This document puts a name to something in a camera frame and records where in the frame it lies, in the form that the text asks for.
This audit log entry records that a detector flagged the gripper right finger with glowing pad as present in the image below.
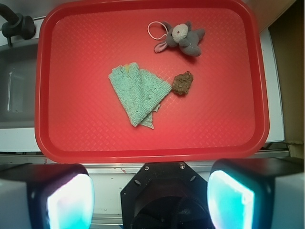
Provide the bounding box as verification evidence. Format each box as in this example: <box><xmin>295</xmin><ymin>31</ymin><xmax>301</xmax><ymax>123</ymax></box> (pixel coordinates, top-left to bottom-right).
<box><xmin>207</xmin><ymin>157</ymin><xmax>305</xmax><ymax>229</ymax></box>

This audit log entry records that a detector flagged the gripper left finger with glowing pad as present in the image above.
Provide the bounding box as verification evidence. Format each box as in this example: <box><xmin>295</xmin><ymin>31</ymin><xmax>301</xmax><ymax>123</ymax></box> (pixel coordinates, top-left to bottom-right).
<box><xmin>0</xmin><ymin>163</ymin><xmax>94</xmax><ymax>229</ymax></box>

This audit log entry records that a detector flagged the light blue terry cloth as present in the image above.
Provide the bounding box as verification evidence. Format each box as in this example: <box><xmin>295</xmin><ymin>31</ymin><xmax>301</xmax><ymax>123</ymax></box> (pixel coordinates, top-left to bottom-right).
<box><xmin>109</xmin><ymin>62</ymin><xmax>172</xmax><ymax>129</ymax></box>

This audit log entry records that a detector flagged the red plastic tray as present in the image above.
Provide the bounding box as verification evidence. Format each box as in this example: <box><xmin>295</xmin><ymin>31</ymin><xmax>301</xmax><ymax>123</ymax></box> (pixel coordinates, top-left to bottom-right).
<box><xmin>35</xmin><ymin>0</ymin><xmax>269</xmax><ymax>163</ymax></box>

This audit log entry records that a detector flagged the stainless steel sink basin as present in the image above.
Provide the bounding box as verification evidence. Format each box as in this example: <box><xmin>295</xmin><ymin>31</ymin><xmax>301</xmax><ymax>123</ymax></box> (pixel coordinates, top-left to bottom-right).
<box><xmin>0</xmin><ymin>39</ymin><xmax>38</xmax><ymax>129</ymax></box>

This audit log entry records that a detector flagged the brown crumbly cookie chunk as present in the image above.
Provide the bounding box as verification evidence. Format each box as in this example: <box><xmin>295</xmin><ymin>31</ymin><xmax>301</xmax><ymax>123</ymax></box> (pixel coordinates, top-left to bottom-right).
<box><xmin>172</xmin><ymin>71</ymin><xmax>193</xmax><ymax>95</ymax></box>

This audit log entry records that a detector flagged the grey plush mouse toy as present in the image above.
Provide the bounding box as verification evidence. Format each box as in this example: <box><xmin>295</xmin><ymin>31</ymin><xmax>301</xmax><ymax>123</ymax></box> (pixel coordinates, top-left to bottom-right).
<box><xmin>147</xmin><ymin>21</ymin><xmax>205</xmax><ymax>57</ymax></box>

